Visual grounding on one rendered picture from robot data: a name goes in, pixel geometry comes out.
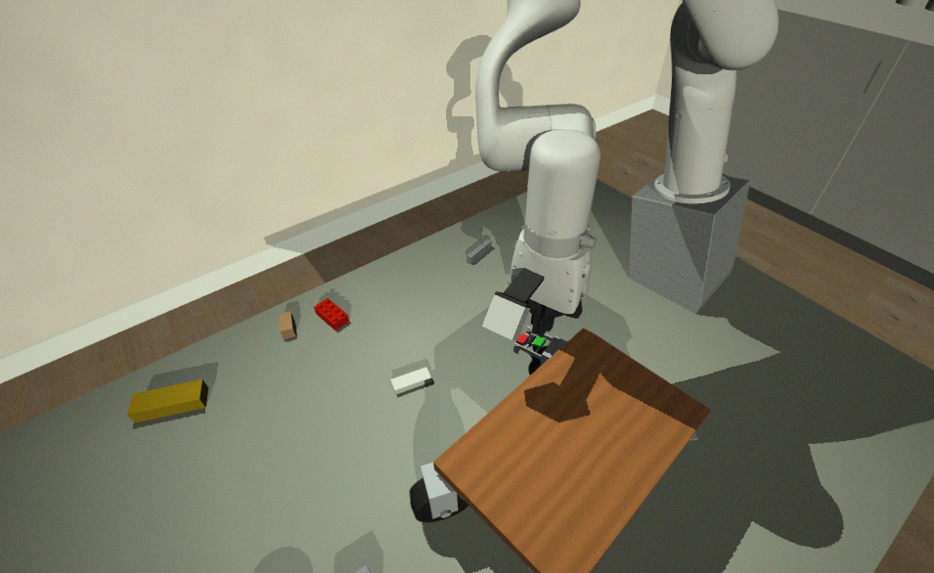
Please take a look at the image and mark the yellow rectangular block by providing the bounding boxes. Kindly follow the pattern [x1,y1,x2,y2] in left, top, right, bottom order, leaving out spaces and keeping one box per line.
[127,379,208,422]

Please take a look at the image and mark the tan wooden block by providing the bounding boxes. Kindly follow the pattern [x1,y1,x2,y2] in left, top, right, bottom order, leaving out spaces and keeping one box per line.
[279,312,296,339]

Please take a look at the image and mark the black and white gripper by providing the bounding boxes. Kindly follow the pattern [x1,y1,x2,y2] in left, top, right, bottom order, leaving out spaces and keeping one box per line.
[511,229,591,337]

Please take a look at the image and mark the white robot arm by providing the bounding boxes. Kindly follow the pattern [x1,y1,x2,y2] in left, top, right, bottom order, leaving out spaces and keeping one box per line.
[475,0,778,340]

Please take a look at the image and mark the brown wooden dolly with black wheels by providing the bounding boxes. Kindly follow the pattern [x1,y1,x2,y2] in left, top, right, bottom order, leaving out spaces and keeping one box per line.
[410,326,711,573]

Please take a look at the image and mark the red toy building brick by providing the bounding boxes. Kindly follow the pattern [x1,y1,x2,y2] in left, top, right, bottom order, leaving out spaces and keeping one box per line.
[314,298,349,331]

